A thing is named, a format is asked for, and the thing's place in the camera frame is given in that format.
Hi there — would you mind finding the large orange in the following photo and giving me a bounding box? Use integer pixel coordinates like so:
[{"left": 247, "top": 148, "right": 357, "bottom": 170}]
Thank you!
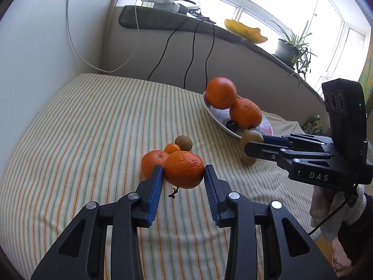
[
  {"left": 229, "top": 98, "right": 263, "bottom": 130},
  {"left": 206, "top": 77, "right": 237, "bottom": 110}
]

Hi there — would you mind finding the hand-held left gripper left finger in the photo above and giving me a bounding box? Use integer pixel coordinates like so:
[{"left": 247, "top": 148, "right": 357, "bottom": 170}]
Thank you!
[{"left": 31, "top": 165, "right": 164, "bottom": 280}]

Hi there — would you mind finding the white window frame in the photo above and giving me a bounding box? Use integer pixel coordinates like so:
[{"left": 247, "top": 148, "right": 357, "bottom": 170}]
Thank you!
[{"left": 149, "top": 0, "right": 370, "bottom": 88}]

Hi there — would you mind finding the white box device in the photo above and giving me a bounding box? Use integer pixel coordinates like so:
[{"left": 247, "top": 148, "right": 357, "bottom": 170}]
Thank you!
[{"left": 153, "top": 1, "right": 181, "bottom": 14}]

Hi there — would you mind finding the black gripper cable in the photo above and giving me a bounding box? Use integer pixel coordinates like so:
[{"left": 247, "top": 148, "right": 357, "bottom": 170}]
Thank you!
[{"left": 308, "top": 191, "right": 359, "bottom": 235}]

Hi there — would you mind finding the mandarin with stem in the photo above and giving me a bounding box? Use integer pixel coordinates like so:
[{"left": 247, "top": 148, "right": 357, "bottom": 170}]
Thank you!
[{"left": 163, "top": 150, "right": 205, "bottom": 200}]

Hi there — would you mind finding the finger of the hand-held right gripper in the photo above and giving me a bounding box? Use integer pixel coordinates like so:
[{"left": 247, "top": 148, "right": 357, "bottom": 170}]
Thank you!
[
  {"left": 262, "top": 133, "right": 333, "bottom": 152},
  {"left": 244, "top": 141, "right": 333, "bottom": 170}
]

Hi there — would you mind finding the green packet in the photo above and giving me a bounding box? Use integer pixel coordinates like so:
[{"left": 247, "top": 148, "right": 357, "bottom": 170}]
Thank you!
[{"left": 303, "top": 114, "right": 325, "bottom": 135}]

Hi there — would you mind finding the pink cloth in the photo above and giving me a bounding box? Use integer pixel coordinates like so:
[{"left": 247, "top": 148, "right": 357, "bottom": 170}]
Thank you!
[{"left": 332, "top": 238, "right": 352, "bottom": 272}]

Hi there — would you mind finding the floral white plate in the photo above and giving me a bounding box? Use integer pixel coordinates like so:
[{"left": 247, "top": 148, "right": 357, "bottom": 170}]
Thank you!
[{"left": 202, "top": 91, "right": 274, "bottom": 139}]

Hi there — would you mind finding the person's right hand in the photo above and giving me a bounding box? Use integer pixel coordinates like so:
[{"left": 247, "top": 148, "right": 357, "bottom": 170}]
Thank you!
[{"left": 310, "top": 185, "right": 366, "bottom": 241}]

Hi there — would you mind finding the white refrigerator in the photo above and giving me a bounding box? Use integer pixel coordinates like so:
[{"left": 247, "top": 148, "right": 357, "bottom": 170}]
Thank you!
[{"left": 0, "top": 0, "right": 123, "bottom": 158}]

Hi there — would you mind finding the dark clothing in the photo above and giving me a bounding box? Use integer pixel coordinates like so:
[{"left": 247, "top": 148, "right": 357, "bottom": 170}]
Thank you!
[{"left": 336, "top": 204, "right": 373, "bottom": 269}]

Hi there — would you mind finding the white cable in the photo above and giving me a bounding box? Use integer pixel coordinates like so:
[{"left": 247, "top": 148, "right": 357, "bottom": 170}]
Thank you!
[{"left": 66, "top": 0, "right": 145, "bottom": 73}]

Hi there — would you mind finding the white ring light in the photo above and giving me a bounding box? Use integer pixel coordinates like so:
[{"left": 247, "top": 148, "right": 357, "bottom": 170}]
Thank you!
[{"left": 173, "top": 0, "right": 201, "bottom": 10}]

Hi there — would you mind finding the potted green plant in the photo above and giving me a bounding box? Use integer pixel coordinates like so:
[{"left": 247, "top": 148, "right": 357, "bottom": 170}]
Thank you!
[{"left": 268, "top": 20, "right": 318, "bottom": 88}]

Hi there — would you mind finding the large kiwi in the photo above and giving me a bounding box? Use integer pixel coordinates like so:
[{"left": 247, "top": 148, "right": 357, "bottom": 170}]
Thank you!
[{"left": 240, "top": 128, "right": 264, "bottom": 166}]

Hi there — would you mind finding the striped cloth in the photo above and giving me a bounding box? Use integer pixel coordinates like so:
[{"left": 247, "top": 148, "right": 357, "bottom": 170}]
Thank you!
[{"left": 0, "top": 73, "right": 324, "bottom": 280}]

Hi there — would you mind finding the small kiwi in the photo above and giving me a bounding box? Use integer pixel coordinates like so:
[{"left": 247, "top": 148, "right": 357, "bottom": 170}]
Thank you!
[{"left": 174, "top": 135, "right": 193, "bottom": 152}]

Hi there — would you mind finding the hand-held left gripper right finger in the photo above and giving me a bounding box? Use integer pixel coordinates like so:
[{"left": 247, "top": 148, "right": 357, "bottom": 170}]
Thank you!
[{"left": 204, "top": 165, "right": 338, "bottom": 280}]

